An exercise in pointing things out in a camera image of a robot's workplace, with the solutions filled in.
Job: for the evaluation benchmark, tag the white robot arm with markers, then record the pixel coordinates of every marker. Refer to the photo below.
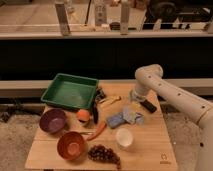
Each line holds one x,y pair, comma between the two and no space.
199,110

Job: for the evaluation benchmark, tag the blue sponge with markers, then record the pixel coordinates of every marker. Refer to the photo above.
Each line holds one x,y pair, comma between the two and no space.
115,120

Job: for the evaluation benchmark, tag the grey white towel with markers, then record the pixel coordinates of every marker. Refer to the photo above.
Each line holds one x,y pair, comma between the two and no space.
132,114

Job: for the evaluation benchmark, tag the purple bowl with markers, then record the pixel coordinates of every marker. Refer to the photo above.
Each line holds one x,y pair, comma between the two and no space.
53,120

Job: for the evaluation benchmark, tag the wooden table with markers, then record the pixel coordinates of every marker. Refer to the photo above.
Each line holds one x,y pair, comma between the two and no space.
151,149

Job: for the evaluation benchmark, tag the orange brown bowl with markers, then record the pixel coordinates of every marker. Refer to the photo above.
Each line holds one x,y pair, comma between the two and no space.
71,145

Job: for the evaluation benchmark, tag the blue brush black handle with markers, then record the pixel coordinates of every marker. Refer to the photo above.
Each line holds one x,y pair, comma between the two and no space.
147,104

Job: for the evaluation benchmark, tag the bunch of dark grapes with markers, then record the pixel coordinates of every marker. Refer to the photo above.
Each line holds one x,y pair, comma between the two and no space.
100,153

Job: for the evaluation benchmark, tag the orange carrot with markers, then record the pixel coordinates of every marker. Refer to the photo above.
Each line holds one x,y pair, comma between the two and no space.
100,127

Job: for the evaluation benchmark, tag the orange ball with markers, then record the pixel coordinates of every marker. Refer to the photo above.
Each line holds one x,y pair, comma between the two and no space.
83,115

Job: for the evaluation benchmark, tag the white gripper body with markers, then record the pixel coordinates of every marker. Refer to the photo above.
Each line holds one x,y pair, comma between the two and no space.
139,95

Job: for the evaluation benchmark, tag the green plastic tray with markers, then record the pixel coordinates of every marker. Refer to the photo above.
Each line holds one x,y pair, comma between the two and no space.
70,92

